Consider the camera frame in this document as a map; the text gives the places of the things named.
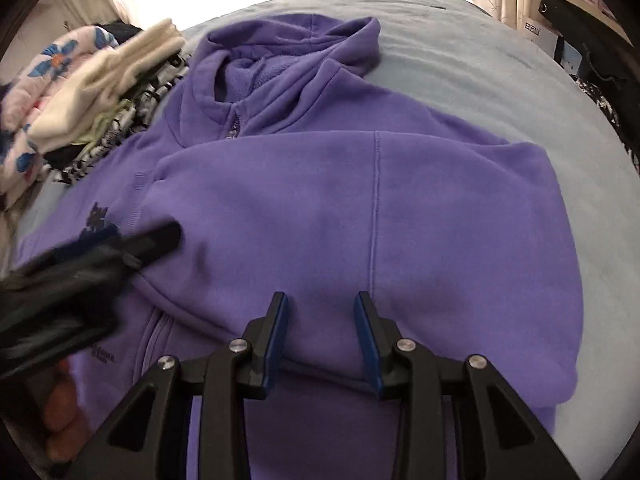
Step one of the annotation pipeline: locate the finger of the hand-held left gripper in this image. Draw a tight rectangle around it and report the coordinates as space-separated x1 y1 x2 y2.
117 220 183 267

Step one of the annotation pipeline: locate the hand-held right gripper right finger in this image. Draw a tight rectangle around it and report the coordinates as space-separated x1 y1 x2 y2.
353 291 583 480

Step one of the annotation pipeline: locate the person's left hand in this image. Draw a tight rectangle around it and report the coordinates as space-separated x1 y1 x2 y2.
42 360 93 461

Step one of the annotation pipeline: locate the purple hoodie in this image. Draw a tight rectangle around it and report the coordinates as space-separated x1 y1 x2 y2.
15 12 586 480

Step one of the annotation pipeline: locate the black and white patterned cloth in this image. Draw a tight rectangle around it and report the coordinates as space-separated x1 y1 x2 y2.
570 75 640 171

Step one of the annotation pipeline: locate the cream fleece garment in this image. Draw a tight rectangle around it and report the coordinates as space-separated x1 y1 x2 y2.
30 17 186 153

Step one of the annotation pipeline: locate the white cardboard box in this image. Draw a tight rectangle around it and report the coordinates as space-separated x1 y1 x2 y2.
522 10 563 56

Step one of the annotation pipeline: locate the light green garment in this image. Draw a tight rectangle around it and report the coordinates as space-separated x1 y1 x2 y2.
80 100 133 157

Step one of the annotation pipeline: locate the floral quilt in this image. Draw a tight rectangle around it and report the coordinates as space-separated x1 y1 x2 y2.
0 24 118 208

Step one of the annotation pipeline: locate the long black bag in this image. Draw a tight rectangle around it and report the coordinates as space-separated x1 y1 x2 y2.
552 0 640 126

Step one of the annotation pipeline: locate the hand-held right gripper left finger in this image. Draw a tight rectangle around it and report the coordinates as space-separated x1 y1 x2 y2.
64 291 290 480

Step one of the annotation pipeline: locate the grey-blue bed blanket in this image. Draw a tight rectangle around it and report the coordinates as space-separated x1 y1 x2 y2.
10 0 640 480

